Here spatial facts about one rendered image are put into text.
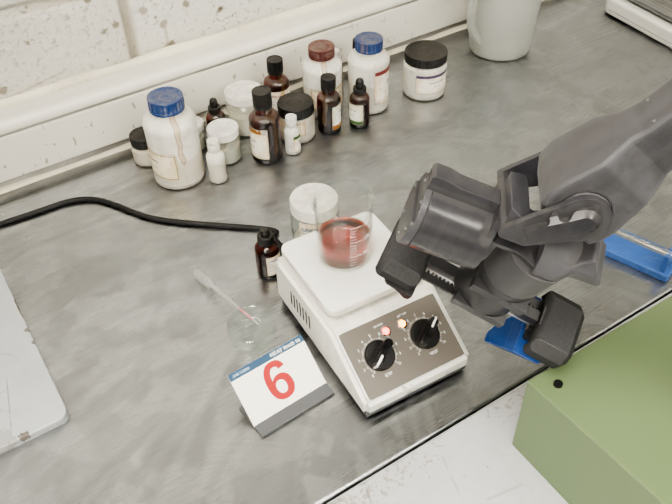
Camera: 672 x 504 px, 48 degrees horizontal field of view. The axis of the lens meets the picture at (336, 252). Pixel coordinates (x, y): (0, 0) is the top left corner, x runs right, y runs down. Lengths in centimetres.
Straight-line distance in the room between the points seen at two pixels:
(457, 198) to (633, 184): 12
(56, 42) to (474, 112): 61
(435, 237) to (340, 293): 25
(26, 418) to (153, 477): 15
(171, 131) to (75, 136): 17
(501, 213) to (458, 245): 4
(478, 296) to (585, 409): 14
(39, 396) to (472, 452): 45
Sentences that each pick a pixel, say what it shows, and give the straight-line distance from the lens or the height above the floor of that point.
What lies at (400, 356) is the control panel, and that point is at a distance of 79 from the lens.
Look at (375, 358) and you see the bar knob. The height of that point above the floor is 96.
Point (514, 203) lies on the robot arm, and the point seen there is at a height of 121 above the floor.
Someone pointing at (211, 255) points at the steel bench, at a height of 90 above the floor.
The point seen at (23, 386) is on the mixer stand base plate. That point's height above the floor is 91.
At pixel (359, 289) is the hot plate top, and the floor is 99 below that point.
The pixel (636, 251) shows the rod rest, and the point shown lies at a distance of 101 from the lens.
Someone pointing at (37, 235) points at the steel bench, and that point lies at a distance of 107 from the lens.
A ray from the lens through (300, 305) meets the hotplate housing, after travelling 83.
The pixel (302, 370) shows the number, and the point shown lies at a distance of 81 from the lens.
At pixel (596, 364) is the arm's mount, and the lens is 74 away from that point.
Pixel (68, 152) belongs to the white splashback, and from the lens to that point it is 115.
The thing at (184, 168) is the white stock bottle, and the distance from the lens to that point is 106.
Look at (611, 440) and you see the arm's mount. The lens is 69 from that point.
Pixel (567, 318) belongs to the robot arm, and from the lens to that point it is 70.
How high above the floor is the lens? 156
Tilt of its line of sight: 44 degrees down
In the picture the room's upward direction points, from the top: 2 degrees counter-clockwise
